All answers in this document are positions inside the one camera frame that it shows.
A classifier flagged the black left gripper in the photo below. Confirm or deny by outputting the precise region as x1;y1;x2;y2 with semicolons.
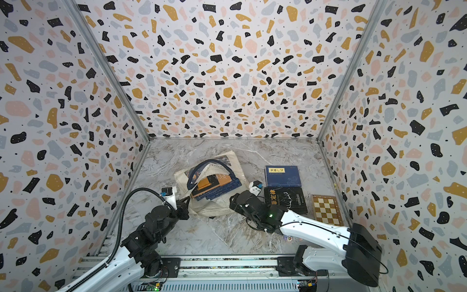
156;195;191;243

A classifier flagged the orange and black book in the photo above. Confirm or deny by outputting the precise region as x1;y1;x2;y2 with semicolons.
191;174;233;199

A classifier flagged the black marbled spine book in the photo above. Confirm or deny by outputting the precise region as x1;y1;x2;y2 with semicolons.
263;187;308;215

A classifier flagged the beige canvas floral tote bag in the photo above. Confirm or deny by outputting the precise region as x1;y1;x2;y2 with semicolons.
174;151;250;217

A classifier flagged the blue Little Prince book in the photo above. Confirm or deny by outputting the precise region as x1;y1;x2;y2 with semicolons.
195;178;242;201

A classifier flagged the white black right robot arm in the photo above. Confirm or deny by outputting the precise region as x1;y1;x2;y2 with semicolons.
229;191;384;287

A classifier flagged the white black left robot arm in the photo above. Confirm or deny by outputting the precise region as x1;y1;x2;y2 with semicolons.
60;197;190;292

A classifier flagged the wooden chessboard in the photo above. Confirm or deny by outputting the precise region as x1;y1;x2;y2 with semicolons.
313;195;345;226

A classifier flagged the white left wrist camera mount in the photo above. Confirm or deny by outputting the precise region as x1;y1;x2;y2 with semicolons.
161;186;177;210

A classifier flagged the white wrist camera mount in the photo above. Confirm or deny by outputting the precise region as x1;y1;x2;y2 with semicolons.
161;186;177;210
249;180;263;196

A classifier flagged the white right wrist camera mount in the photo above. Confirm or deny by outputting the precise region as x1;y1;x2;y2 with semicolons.
249;180;263;196

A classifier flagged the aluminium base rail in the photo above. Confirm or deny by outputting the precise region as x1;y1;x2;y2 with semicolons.
78;254;331;292

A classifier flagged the aluminium corner frame post left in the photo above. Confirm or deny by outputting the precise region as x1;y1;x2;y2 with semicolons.
62;1;150;143

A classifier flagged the aluminium corner frame post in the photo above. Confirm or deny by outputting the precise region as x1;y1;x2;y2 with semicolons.
317;0;387;142
62;1;150;143

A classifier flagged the aluminium corner frame post right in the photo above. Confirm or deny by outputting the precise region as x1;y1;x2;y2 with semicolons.
317;0;387;142

